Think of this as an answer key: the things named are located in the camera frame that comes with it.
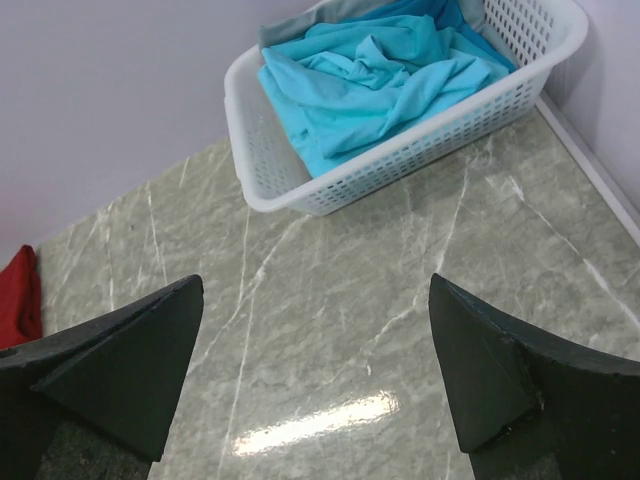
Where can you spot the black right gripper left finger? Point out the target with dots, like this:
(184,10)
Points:
(97,400)

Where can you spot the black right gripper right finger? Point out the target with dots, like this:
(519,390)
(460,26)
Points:
(528,404)

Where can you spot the light blue t-shirt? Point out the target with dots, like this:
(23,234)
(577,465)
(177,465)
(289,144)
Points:
(343,89)

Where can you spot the folded red t-shirt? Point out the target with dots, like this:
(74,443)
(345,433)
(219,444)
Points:
(21,296)

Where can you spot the white plastic laundry basket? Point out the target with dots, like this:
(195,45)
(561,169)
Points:
(541,34)

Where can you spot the blue t-shirt in basket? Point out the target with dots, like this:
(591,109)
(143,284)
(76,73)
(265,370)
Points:
(465,17)

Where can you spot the grey t-shirt in basket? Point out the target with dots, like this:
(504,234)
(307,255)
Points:
(326,12)

